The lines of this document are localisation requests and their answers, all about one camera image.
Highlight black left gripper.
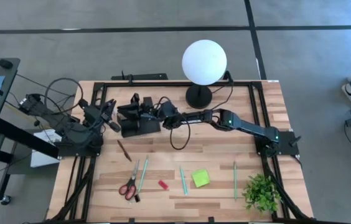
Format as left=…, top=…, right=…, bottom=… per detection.
left=78, top=98, right=122, bottom=134

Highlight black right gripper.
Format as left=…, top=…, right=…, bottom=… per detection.
left=118, top=92, right=180, bottom=131

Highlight black mesh desk organizer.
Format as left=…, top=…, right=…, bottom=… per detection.
left=116, top=105, right=162, bottom=139

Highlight brown pen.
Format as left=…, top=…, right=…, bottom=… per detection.
left=116, top=139, right=133, bottom=163

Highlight red-handled scissors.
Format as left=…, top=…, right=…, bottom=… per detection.
left=118, top=159, right=141, bottom=202

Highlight green sticky note pad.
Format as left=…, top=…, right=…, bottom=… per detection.
left=190, top=169, right=212, bottom=189

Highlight black power strip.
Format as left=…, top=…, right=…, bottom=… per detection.
left=110, top=72, right=169, bottom=82

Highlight red eraser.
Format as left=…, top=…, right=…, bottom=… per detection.
left=157, top=179, right=171, bottom=191

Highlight white paper box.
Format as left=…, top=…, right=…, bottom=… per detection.
left=30, top=129, right=63, bottom=169

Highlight white globe table lamp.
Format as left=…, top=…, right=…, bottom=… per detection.
left=181, top=39, right=228, bottom=110

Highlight grey side desk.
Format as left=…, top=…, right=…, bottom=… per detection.
left=0, top=57, right=60, bottom=206

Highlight black computer mouse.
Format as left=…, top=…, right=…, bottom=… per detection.
left=0, top=58, right=14, bottom=70

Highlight green artificial plant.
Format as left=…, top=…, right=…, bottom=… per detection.
left=241, top=174, right=283, bottom=215

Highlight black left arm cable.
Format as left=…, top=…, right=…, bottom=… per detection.
left=6, top=73, right=85, bottom=125

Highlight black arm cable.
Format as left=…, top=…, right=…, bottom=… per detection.
left=169, top=79, right=235, bottom=151
left=6, top=73, right=85, bottom=125

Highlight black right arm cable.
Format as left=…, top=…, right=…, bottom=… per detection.
left=169, top=79, right=235, bottom=151

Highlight black aluminium table frame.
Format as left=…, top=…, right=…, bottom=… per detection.
left=50, top=80, right=317, bottom=224

